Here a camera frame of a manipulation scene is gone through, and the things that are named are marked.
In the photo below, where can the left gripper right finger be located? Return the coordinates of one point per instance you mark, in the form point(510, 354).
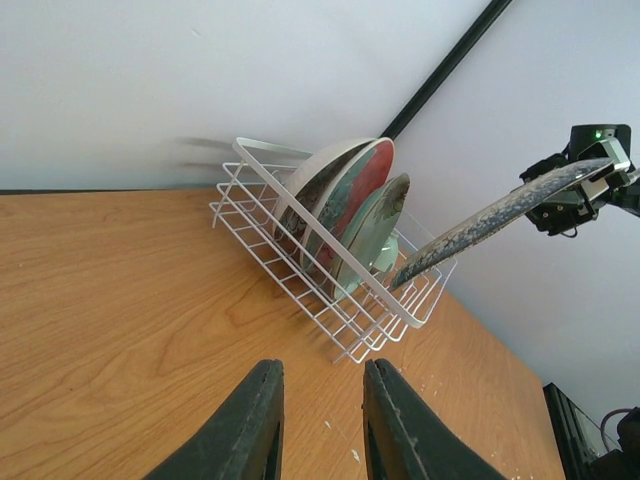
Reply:
point(405, 439)

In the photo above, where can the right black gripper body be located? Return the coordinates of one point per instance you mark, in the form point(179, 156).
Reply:
point(616, 185)

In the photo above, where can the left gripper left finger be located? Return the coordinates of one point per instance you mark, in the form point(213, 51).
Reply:
point(243, 439)

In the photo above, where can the large grey rimmed plate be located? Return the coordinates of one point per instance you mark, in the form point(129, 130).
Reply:
point(495, 217)

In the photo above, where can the mint green bowl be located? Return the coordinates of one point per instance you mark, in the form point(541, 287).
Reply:
point(388, 256)

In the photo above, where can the mint plate with flower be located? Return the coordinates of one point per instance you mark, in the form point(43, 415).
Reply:
point(376, 218)

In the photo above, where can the red and teal plate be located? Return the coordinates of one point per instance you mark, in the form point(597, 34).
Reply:
point(337, 205)

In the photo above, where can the floral patterned bowl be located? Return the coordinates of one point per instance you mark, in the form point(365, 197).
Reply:
point(310, 180)

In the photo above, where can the white wire dish rack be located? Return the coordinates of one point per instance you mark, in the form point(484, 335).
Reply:
point(361, 313)

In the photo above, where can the black right frame post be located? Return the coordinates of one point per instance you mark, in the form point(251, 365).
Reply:
point(446, 67)

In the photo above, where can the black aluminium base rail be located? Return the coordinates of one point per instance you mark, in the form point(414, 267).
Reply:
point(608, 449)

